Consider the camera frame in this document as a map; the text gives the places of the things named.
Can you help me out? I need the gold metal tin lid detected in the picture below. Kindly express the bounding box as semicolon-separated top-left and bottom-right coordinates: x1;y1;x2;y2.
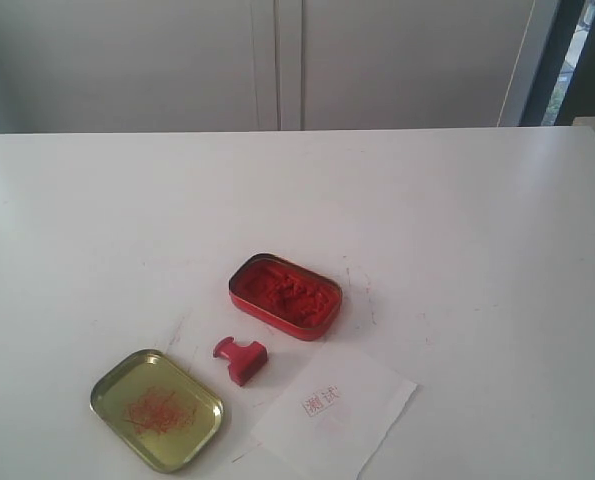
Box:
90;349;225;474

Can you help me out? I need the white paper sheet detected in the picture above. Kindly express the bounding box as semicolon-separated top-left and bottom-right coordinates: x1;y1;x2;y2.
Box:
252;345;417;479

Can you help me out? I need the dark window frame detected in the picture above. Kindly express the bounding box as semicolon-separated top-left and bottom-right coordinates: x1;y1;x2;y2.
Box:
519;1;595;127

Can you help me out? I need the red ink paste tin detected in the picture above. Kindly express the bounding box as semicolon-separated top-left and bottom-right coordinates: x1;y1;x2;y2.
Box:
228;253;343;341

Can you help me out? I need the red rubber stamp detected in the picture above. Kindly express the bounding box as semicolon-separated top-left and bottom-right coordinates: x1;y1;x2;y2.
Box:
213;337;268;387

